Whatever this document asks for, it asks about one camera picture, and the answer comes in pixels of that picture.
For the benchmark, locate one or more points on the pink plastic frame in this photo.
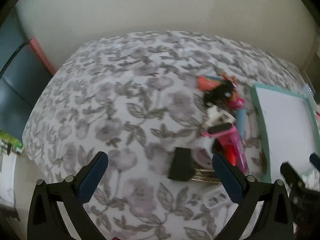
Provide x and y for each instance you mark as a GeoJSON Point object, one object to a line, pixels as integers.
{"type": "Point", "coordinates": [222, 131]}

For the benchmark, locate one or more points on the black toy car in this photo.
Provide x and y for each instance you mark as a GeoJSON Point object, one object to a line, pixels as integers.
{"type": "Point", "coordinates": [218, 93]}

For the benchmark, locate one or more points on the round pink toy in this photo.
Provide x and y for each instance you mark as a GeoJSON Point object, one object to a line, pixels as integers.
{"type": "Point", "coordinates": [237, 103]}

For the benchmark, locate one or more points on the pink ruler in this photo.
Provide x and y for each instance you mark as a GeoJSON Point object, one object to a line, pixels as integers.
{"type": "Point", "coordinates": [241, 155]}

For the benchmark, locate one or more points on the pink board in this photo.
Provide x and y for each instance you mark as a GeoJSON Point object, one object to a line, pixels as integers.
{"type": "Point", "coordinates": [42, 55]}

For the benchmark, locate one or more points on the green packet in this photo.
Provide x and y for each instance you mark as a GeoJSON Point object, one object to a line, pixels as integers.
{"type": "Point", "coordinates": [10, 140]}

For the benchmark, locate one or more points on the dark blue cabinet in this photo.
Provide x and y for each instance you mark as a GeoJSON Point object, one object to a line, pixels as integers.
{"type": "Point", "coordinates": [13, 85]}

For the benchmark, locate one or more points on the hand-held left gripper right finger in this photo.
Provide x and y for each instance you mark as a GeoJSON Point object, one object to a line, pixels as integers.
{"type": "Point", "coordinates": [226, 178]}

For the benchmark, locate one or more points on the white power strip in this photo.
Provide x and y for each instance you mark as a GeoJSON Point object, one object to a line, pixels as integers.
{"type": "Point", "coordinates": [310, 90]}

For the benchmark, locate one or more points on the black power adapter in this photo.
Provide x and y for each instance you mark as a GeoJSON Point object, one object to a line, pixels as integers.
{"type": "Point", "coordinates": [180, 165]}

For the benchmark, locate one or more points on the orange toy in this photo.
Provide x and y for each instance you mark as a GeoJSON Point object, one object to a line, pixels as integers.
{"type": "Point", "coordinates": [207, 83]}

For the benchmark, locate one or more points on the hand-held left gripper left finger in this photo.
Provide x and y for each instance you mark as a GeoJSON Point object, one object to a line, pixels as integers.
{"type": "Point", "coordinates": [92, 177]}

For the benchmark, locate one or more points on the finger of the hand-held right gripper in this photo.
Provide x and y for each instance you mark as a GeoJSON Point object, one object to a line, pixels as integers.
{"type": "Point", "coordinates": [315, 158]}
{"type": "Point", "coordinates": [291, 175]}

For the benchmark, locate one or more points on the red cylinder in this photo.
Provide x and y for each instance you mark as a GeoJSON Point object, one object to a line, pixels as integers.
{"type": "Point", "coordinates": [228, 152]}

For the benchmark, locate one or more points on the teal rimmed white tray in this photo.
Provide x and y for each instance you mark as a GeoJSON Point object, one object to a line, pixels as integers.
{"type": "Point", "coordinates": [287, 130]}

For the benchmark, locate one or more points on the orange toy figure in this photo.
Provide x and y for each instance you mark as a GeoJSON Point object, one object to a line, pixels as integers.
{"type": "Point", "coordinates": [228, 77]}

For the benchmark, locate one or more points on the floral bedsheet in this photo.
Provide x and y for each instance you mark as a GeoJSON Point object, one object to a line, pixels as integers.
{"type": "Point", "coordinates": [112, 92]}

